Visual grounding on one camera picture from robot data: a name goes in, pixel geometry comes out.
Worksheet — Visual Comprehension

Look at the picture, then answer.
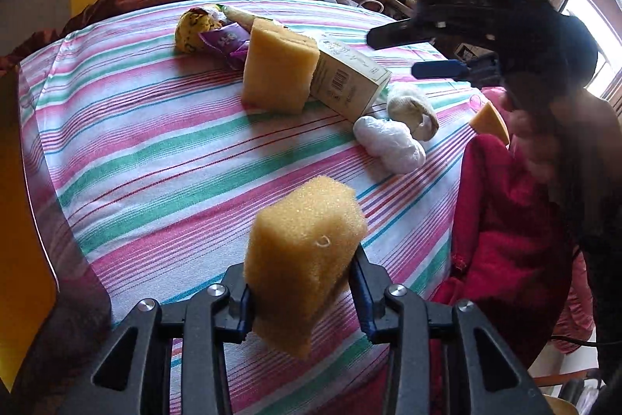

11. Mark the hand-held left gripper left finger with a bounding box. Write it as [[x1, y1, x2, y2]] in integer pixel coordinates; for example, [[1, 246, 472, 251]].
[[56, 263, 256, 415]]

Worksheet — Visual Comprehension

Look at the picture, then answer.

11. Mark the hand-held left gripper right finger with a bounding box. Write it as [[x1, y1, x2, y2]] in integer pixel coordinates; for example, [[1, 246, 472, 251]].
[[347, 245, 555, 415]]

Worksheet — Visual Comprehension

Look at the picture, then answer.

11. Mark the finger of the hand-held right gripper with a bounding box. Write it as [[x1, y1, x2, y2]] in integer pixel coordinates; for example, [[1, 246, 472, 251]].
[[367, 19, 438, 51], [411, 58, 502, 84]]

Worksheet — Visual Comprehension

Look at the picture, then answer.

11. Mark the beige cardboard tea box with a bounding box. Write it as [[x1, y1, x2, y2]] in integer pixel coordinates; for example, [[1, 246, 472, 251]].
[[306, 33, 393, 124]]

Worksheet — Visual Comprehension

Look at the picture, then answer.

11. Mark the small yellow sponge block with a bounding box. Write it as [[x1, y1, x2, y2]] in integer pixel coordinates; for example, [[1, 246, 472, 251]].
[[243, 180, 369, 360]]

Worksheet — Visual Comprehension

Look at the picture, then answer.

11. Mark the white plastic bag ball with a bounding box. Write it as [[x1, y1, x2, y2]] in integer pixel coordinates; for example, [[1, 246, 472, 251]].
[[353, 116, 427, 175]]

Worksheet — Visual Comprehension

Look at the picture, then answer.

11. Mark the large yellow sponge block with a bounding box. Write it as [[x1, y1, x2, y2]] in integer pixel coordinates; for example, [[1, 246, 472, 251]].
[[241, 19, 321, 114]]

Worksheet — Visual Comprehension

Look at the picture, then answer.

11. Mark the purple packet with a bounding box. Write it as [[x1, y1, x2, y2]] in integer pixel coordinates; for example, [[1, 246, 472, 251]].
[[198, 22, 251, 70]]

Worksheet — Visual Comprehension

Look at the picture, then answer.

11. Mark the yellow spotted cloth ball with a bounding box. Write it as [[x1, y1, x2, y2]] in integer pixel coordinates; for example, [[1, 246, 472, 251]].
[[174, 8, 224, 54]]

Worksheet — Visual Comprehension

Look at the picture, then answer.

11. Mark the person's right hand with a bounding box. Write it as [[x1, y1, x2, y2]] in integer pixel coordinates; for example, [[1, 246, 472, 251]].
[[500, 87, 622, 202]]

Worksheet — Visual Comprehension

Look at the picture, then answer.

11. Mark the beige rolled sock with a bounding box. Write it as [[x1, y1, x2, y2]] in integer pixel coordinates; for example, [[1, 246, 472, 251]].
[[386, 83, 439, 142]]

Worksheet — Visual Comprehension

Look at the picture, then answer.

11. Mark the yellow sponge wedge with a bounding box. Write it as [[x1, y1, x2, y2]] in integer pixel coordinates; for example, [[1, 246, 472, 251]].
[[470, 103, 511, 146]]

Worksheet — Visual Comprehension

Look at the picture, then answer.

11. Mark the red garment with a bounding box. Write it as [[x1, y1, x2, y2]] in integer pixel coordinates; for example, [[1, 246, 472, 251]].
[[430, 87, 598, 367]]

